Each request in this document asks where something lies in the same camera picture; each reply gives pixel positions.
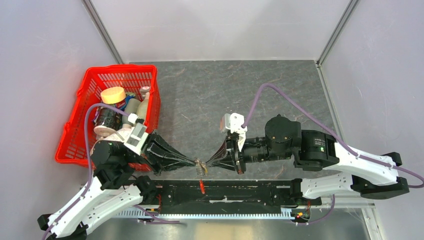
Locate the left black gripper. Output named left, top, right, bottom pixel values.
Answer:
left=125, top=128, right=198, bottom=175

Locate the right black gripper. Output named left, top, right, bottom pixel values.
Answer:
left=206, top=132, right=292, bottom=174

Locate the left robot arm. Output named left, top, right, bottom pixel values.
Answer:
left=37, top=129, right=206, bottom=240

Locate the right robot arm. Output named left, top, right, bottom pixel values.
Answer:
left=206, top=113, right=410, bottom=205

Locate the cream bottle with pink cap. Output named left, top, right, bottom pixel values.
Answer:
left=136, top=86, right=151, bottom=120

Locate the pale green bottle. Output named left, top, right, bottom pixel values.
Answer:
left=122, top=98, right=141, bottom=129

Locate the white pink round container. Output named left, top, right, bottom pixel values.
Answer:
left=94, top=124, right=133, bottom=144

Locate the jar with yellow lid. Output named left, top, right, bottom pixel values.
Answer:
left=94, top=86, right=127, bottom=132

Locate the red plastic basket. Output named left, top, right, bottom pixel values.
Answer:
left=55, top=64, right=161, bottom=167

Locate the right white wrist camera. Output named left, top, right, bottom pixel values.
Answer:
left=219, top=112, right=248, bottom=152

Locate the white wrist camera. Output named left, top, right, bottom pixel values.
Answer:
left=219, top=112, right=248, bottom=152
left=124, top=113, right=149, bottom=156

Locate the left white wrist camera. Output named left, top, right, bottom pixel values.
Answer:
left=124, top=113, right=149, bottom=156

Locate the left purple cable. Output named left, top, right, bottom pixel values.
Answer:
left=41, top=102, right=133, bottom=240

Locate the purple cable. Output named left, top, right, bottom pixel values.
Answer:
left=241, top=82, right=424, bottom=190
left=41, top=102, right=133, bottom=240

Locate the aluminium toothed cable duct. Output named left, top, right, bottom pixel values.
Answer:
left=113, top=207, right=295, bottom=221

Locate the right aluminium corner post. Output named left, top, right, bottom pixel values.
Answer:
left=315, top=0, right=360, bottom=68

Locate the aluminium corner post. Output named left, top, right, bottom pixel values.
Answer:
left=315, top=0, right=360, bottom=68
left=81, top=0, right=125, bottom=64

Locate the left aluminium corner post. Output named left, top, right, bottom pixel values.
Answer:
left=81, top=0, right=125, bottom=64

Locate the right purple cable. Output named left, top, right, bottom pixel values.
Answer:
left=241, top=82, right=424, bottom=190

